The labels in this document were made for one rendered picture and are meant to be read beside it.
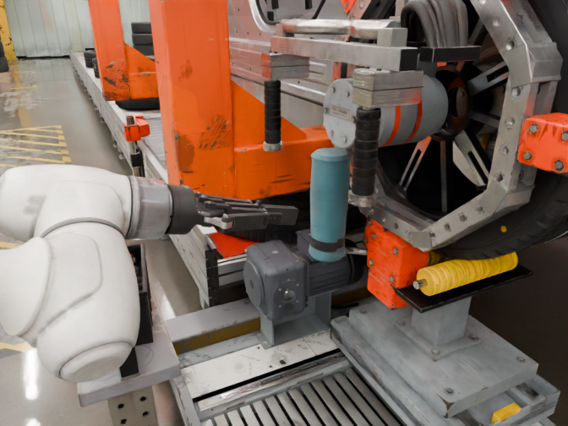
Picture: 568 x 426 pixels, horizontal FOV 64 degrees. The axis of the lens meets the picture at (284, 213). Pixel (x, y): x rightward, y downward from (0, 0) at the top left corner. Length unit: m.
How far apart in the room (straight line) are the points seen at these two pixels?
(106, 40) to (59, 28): 10.54
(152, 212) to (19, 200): 0.16
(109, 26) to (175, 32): 1.93
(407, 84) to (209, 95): 0.64
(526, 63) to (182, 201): 0.53
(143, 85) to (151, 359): 2.43
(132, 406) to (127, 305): 0.68
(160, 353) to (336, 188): 0.49
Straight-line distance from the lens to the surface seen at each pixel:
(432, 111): 0.91
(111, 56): 3.10
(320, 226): 1.05
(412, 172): 1.10
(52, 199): 0.60
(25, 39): 13.63
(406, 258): 1.02
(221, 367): 1.41
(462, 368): 1.25
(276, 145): 0.99
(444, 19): 0.73
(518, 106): 0.77
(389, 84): 0.67
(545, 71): 0.78
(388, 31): 0.68
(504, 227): 0.92
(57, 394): 1.58
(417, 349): 1.27
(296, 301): 1.28
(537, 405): 1.33
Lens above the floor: 1.02
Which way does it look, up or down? 24 degrees down
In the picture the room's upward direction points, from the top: straight up
